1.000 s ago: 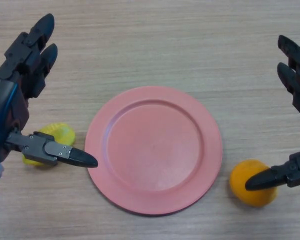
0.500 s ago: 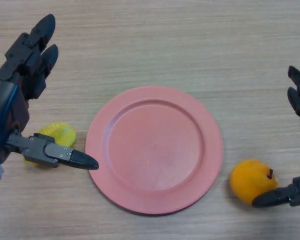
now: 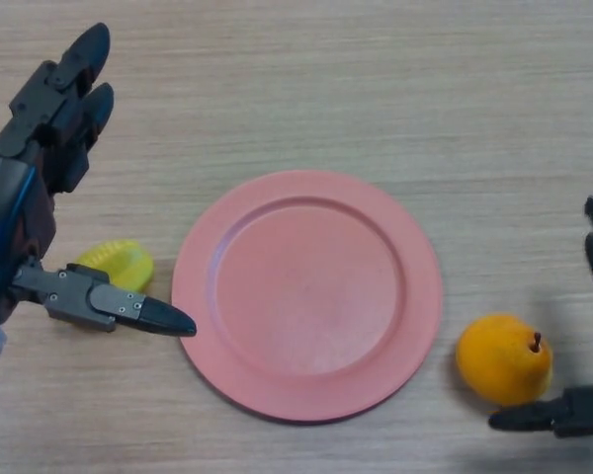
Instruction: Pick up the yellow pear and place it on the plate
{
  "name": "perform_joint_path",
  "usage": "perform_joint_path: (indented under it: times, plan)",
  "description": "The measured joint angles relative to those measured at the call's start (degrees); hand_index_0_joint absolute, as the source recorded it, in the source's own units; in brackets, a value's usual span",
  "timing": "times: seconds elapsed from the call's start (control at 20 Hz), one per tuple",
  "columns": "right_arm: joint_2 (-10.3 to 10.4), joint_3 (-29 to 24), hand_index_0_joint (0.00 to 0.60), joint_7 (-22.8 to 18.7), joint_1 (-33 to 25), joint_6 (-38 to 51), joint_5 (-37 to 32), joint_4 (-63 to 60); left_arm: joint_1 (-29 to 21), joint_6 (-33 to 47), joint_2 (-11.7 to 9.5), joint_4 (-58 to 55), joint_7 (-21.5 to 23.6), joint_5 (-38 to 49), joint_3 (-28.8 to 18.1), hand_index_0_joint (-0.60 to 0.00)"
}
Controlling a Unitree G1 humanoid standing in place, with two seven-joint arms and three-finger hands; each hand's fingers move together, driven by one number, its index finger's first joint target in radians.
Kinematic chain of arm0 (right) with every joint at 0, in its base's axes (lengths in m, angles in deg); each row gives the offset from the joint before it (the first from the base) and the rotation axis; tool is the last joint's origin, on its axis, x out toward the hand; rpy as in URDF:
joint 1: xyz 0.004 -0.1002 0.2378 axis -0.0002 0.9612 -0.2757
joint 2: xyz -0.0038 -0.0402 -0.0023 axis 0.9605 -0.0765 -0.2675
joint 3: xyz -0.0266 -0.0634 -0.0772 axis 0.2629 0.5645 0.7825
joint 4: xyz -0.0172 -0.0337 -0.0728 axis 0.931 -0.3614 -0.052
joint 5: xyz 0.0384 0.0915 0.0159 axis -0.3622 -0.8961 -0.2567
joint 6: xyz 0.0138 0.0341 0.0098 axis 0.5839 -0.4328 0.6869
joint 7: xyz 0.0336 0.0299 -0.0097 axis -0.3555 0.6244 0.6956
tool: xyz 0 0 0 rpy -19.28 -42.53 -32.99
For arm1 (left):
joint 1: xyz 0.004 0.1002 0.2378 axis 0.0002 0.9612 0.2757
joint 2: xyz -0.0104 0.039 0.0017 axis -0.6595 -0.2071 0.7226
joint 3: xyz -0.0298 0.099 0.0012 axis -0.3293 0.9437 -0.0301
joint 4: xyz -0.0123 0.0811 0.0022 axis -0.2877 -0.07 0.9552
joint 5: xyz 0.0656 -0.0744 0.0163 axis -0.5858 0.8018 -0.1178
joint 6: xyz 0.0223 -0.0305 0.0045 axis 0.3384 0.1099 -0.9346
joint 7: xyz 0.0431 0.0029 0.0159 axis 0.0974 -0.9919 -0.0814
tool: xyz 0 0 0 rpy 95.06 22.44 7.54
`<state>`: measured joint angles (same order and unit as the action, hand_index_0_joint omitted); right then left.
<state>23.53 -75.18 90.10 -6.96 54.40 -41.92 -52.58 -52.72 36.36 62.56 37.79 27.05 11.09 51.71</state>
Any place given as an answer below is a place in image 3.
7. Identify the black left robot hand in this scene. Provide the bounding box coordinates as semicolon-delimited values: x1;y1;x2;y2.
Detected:
0;22;198;339

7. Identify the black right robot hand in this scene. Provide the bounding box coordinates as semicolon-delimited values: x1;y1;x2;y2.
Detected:
487;196;593;439

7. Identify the pink round plate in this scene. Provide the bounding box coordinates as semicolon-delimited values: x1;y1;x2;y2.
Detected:
171;170;445;426

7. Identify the yellow starfruit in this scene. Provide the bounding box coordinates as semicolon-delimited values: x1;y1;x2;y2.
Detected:
73;238;155;295

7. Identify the yellow orange pear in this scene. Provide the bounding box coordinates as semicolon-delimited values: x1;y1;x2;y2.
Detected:
455;313;554;407

